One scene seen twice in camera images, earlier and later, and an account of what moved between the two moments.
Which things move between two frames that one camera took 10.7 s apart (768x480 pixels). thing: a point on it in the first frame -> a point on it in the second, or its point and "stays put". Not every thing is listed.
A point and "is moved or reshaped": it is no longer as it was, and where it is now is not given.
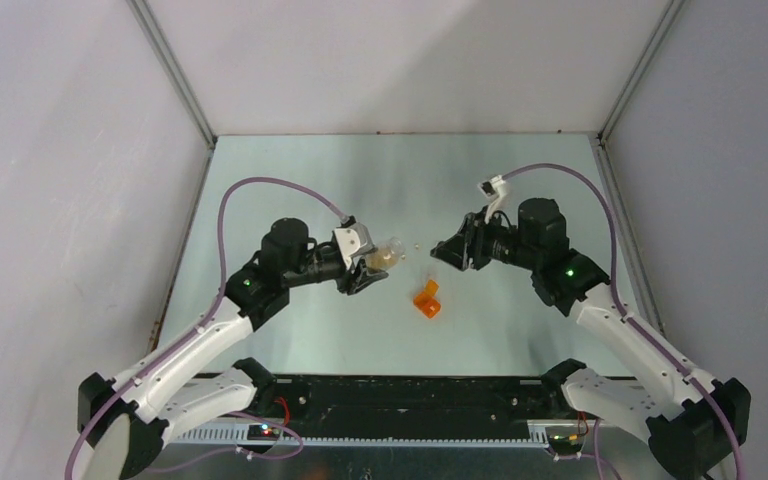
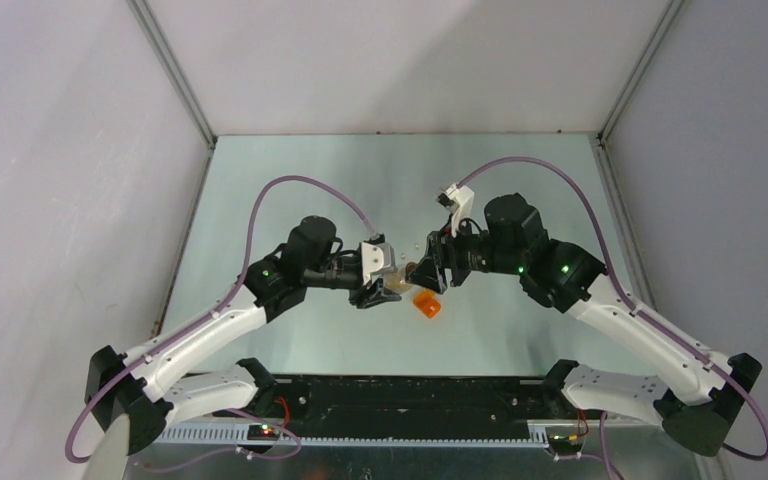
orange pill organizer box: [426, 301] stays put
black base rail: [389, 406] stays put
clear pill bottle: [386, 256] is moved or reshaped
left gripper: [359, 278] -> [364, 298]
